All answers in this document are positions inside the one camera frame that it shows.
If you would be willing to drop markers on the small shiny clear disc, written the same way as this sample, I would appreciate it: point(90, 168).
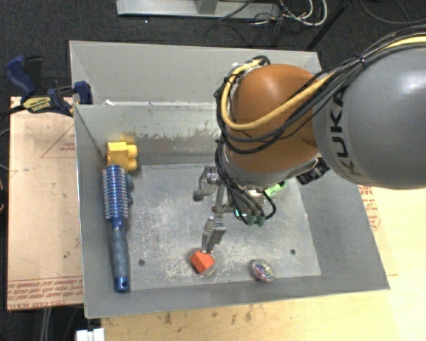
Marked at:
point(263, 271)

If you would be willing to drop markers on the blue hair brush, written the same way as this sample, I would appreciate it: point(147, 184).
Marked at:
point(116, 204)

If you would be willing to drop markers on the black cylinder on white bracket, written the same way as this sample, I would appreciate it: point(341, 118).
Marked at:
point(314, 173)

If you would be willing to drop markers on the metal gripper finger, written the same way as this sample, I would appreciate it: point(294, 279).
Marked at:
point(213, 234)
point(208, 181)

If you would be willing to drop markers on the brown cardboard board, red print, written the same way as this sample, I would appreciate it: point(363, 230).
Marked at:
point(42, 197)

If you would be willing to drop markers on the orange-red block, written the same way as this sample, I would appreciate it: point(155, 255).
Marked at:
point(201, 261)

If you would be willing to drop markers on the grey metal bin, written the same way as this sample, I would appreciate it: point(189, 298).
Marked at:
point(170, 204)

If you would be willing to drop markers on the yellow toy block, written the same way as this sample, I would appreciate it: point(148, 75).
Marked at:
point(122, 153)

